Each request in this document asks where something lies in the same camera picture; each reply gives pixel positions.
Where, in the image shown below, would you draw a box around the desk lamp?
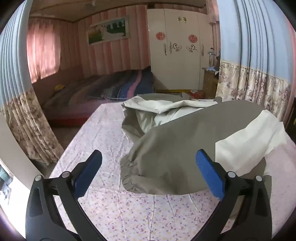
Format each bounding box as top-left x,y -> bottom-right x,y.
207,47 -> 216,67

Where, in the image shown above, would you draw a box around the framed wall picture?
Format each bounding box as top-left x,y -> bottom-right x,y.
87,16 -> 130,45

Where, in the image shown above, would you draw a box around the wooden cabinet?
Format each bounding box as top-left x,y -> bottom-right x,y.
202,67 -> 219,99

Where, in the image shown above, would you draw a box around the red mattress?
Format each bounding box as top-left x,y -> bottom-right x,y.
43,97 -> 103,127

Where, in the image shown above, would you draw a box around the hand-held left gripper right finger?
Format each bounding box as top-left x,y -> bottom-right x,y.
195,149 -> 272,241

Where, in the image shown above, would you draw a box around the white wardrobe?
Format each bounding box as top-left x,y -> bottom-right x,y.
147,8 -> 214,92

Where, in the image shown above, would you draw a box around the blue floral curtain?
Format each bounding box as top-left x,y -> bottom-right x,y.
0,9 -> 64,165
215,0 -> 296,122

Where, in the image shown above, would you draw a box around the dark wooden furniture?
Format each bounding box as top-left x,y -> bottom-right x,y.
285,97 -> 296,137

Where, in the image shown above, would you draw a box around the pink window curtain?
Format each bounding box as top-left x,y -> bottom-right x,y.
26,17 -> 62,84

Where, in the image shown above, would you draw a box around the pink floral bedsheet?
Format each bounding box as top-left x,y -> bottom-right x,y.
48,102 -> 296,241

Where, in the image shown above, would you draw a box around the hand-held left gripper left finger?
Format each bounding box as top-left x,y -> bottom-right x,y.
25,149 -> 107,241

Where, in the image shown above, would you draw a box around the grey and white jacket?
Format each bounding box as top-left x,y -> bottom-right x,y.
120,93 -> 289,195

